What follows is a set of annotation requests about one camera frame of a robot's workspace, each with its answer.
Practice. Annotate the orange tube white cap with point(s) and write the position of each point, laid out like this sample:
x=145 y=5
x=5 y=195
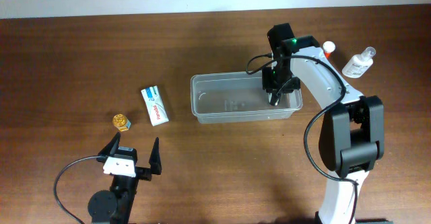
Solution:
x=328 y=48

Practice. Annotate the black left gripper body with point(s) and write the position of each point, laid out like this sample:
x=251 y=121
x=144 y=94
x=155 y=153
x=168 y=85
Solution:
x=143 y=173

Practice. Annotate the dark bottle white cap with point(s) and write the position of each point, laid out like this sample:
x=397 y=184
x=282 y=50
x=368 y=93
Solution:
x=274 y=99

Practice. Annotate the white Panadol box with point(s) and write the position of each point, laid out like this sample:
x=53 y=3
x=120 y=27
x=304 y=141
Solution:
x=154 y=104

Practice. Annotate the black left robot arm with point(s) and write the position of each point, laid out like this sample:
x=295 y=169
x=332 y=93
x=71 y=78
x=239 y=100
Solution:
x=115 y=204

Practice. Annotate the clear plastic container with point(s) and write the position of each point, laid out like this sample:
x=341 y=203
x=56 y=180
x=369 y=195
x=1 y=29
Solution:
x=237 y=97

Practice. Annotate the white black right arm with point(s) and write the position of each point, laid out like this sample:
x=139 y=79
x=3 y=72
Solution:
x=352 y=133

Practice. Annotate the small gold-lid jar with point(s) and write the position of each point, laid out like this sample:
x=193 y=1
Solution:
x=121 y=122

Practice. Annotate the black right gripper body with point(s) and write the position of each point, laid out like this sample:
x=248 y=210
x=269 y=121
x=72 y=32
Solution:
x=278 y=79

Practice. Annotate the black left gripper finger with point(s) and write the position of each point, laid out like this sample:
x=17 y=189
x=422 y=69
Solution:
x=155 y=159
x=111 y=147

